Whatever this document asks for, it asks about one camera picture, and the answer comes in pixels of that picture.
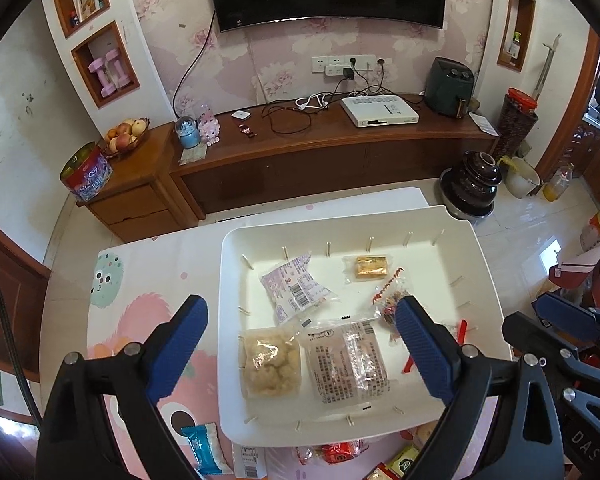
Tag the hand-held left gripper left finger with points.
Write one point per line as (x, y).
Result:
(177, 350)

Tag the white paper sheet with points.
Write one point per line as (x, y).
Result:
(485, 123)

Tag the red white cloth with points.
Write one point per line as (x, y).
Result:
(580, 266)

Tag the small white flat device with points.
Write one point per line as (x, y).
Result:
(241, 115)

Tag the white set-top box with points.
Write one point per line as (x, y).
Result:
(380, 110)

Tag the green biscuit packet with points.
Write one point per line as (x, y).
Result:
(405, 462)

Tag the blue snow globe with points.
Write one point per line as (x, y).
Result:
(187, 132)

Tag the yellow oil bottle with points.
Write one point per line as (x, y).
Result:
(557, 184)

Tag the blue candy packet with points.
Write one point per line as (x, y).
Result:
(202, 447)

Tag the fruit bowl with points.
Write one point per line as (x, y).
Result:
(125, 135)

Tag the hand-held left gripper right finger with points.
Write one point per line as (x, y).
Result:
(425, 350)

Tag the dark green air fryer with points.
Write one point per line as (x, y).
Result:
(447, 87)

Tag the brown wooden door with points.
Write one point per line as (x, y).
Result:
(10, 285)

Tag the red printed tin box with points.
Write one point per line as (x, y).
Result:
(86, 175)

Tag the large clear bread packet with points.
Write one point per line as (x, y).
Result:
(345, 365)

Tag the printed card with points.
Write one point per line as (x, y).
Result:
(195, 153)

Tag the dark wicker vase red lid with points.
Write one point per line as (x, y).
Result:
(515, 122)

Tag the wooden television cabinet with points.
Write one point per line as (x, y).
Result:
(305, 160)

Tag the pink dumbbell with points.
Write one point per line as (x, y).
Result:
(101, 75)
(116, 67)

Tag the white orange long packet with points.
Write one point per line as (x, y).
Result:
(247, 462)

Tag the mop pole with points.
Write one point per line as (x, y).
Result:
(547, 67)

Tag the small red object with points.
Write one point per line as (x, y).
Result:
(247, 130)

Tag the white bucket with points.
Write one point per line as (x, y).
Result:
(522, 180)

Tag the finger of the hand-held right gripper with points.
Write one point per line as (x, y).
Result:
(530, 332)
(565, 310)

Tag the clear packet barcode label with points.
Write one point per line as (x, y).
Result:
(290, 290)

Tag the pale puffed rice cake packet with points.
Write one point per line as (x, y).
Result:
(270, 362)

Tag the red top dried fruit packet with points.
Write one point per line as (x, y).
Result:
(386, 305)

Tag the white plastic storage bin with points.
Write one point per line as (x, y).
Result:
(430, 260)

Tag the brown ceramic jar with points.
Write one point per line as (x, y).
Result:
(472, 185)

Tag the pink cartoon printed tablecloth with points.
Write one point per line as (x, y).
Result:
(130, 310)

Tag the green capped bottle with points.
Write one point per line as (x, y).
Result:
(515, 47)

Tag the white wall outlet strip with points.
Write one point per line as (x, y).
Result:
(340, 65)

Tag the pink toy figure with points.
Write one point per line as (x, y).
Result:
(209, 125)

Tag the red round cake packet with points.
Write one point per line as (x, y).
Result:
(337, 452)

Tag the small yellow cake packet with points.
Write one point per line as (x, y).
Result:
(372, 266)

